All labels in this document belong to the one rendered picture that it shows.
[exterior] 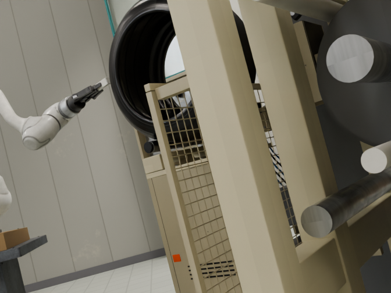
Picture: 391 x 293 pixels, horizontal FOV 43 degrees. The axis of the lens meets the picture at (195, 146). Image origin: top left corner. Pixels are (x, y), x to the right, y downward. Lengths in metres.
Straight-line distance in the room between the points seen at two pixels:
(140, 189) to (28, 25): 2.12
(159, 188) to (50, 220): 2.89
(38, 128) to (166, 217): 0.87
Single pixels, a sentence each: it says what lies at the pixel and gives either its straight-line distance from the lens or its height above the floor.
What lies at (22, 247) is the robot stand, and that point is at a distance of 2.23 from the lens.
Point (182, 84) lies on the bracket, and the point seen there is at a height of 0.97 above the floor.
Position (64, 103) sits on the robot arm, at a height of 1.21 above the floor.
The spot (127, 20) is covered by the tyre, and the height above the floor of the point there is 1.38.
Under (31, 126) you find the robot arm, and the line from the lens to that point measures 2.23.
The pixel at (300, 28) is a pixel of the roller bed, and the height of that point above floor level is 1.17.
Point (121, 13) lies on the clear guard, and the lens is 2.84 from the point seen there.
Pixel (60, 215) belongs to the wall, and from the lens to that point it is 5.42.
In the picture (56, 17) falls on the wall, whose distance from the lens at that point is 5.70.
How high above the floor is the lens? 0.76
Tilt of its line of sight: 3 degrees up
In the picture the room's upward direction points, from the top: 14 degrees counter-clockwise
